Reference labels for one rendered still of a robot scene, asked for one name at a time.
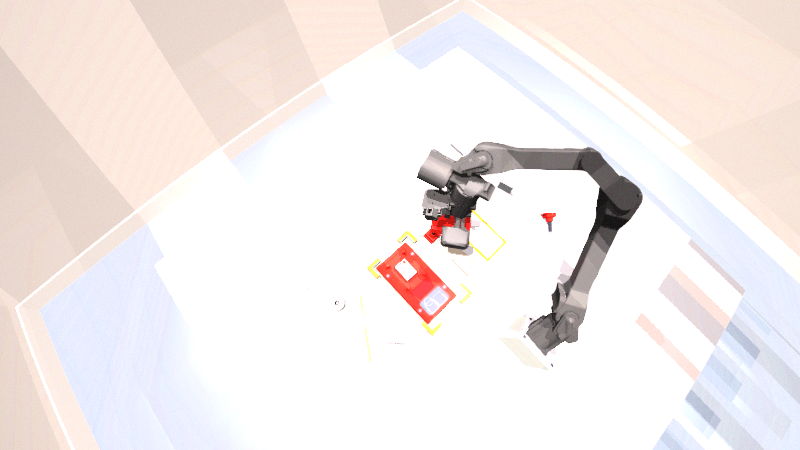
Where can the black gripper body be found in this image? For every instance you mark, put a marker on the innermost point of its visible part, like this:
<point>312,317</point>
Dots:
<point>457,236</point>

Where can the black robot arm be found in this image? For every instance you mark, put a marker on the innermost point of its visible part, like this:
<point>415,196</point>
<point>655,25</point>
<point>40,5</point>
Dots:
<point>618,200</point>

